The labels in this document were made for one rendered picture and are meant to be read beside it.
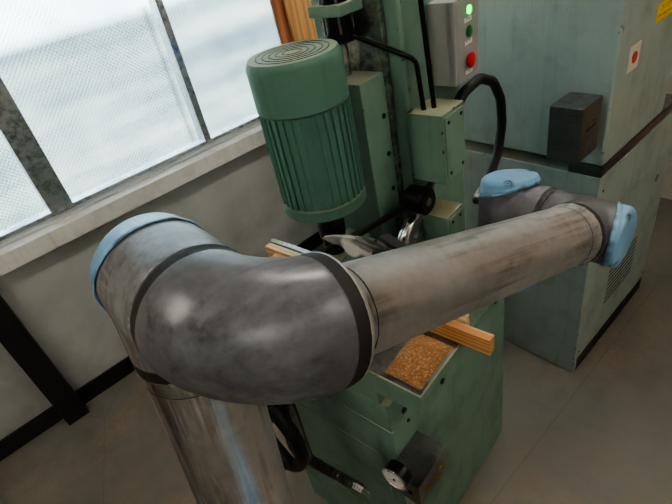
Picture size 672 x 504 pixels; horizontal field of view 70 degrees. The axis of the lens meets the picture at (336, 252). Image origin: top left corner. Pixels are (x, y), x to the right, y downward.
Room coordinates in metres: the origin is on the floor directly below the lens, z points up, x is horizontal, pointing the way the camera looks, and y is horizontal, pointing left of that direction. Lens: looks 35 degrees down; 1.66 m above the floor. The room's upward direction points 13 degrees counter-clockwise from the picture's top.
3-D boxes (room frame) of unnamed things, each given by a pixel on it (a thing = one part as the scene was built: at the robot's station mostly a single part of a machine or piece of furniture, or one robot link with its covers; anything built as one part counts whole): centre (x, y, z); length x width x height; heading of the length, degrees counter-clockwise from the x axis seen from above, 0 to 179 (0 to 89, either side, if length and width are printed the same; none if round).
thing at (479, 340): (0.86, -0.04, 0.92); 0.62 x 0.02 x 0.04; 43
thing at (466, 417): (0.99, -0.09, 0.35); 0.58 x 0.45 x 0.71; 133
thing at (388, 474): (0.57, -0.03, 0.65); 0.06 x 0.04 x 0.08; 43
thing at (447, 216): (0.92, -0.25, 1.02); 0.09 x 0.07 x 0.12; 43
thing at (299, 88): (0.91, 0.00, 1.32); 0.18 x 0.18 x 0.31
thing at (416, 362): (0.66, -0.11, 0.91); 0.12 x 0.09 x 0.03; 133
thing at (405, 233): (0.91, -0.18, 1.02); 0.12 x 0.03 x 0.12; 133
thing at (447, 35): (1.02, -0.33, 1.40); 0.10 x 0.06 x 0.16; 133
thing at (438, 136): (0.94, -0.26, 1.22); 0.09 x 0.08 x 0.15; 133
